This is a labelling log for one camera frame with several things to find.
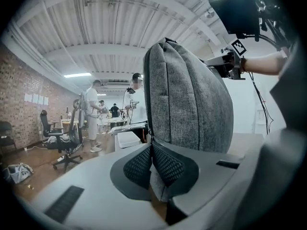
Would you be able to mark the long ceiling light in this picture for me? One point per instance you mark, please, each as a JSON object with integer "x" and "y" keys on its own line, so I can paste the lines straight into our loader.
{"x": 77, "y": 75}

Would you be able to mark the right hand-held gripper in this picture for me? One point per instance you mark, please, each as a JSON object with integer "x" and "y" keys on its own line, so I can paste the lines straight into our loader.
{"x": 231, "y": 63}

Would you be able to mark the person's right forearm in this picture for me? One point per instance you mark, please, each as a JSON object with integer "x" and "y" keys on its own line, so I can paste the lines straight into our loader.
{"x": 263, "y": 63}

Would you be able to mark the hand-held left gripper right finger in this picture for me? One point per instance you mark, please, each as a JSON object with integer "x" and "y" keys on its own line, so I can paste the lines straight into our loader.
{"x": 211, "y": 183}

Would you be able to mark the grey fabric backpack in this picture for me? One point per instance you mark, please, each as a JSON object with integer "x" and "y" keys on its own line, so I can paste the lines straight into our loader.
{"x": 187, "y": 99}

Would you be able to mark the round ceiling fixture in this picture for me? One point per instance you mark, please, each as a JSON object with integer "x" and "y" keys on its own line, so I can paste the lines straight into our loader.
{"x": 210, "y": 14}

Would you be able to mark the row of white paper sheets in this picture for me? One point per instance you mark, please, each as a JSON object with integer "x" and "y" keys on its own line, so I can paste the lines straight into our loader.
{"x": 36, "y": 99}

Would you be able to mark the black chest-mounted monitor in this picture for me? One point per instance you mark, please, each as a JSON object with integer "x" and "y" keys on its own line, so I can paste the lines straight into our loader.
{"x": 235, "y": 13}

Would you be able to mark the light plastic tray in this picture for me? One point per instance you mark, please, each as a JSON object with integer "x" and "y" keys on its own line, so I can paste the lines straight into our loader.
{"x": 128, "y": 140}

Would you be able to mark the black office chair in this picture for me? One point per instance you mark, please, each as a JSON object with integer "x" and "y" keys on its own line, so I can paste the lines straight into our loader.
{"x": 75, "y": 133}
{"x": 45, "y": 123}

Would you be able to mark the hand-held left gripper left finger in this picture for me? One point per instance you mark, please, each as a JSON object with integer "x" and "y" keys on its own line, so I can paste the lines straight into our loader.
{"x": 96, "y": 188}

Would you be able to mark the black chest mount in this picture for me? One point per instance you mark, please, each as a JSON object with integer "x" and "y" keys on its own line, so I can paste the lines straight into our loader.
{"x": 271, "y": 11}

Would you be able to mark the small yellow black tag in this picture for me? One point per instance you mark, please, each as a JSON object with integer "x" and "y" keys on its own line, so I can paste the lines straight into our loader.
{"x": 30, "y": 187}

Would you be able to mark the yellow top desk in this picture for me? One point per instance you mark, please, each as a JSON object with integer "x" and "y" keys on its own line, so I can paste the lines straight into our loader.
{"x": 69, "y": 121}

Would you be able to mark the ceiling air conditioner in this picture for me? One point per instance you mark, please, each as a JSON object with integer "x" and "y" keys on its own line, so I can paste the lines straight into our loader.
{"x": 117, "y": 83}

